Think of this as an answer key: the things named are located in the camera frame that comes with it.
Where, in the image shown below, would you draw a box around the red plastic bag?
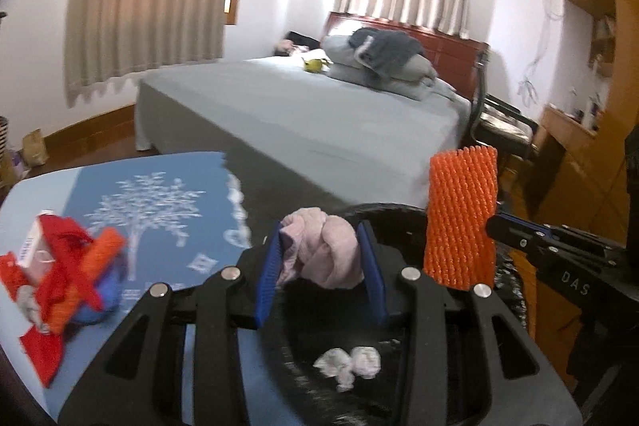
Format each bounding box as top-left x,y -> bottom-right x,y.
1,252 -> 64,388

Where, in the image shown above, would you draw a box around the blue plastic bag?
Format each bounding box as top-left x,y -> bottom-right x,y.
70,255 -> 127,325

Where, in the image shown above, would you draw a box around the large orange foam net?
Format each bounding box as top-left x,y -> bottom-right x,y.
423,146 -> 498,291

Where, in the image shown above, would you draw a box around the white tissue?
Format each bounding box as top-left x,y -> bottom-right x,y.
313,348 -> 355,392

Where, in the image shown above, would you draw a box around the pink cloth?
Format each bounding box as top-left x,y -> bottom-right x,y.
277,208 -> 364,290

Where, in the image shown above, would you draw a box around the grey tissue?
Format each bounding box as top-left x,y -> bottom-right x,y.
16,284 -> 50,334

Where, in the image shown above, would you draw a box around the white paper ball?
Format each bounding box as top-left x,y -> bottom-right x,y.
351,346 -> 381,380

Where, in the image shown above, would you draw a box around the black trash bin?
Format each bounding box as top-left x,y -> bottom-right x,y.
259,203 -> 528,425

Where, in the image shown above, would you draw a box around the wooden desk cabinet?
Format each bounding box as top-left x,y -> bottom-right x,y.
498,0 -> 639,248

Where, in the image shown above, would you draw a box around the black office chair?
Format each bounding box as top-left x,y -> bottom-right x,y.
461,51 -> 538,171

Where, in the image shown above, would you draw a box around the white medicine box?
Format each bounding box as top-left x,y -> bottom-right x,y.
16,210 -> 55,285

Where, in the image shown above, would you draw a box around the blue tree print tablecloth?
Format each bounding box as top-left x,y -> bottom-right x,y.
1,153 -> 298,425

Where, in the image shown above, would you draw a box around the red wooden headboard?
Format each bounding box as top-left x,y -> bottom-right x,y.
321,12 -> 490,101

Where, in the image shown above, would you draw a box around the grey folded pillows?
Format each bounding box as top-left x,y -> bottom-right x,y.
321,28 -> 456,101

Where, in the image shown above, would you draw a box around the brown paper bag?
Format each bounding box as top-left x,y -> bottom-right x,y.
22,129 -> 49,168

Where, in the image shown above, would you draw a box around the dark grey blanket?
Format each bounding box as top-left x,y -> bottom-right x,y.
348,27 -> 425,80

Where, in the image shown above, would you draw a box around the bed with grey sheet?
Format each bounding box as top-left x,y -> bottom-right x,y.
134,57 -> 470,206

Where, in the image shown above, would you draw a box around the striped basket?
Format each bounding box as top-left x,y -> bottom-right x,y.
0,116 -> 15,188

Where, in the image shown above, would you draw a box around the yellow plush toy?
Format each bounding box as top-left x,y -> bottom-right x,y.
302,58 -> 333,73

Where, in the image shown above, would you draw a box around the pink black bag on bed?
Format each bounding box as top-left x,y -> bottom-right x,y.
273,31 -> 321,56

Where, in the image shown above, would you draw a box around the white hanging cables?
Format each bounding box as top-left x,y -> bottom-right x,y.
515,0 -> 566,108

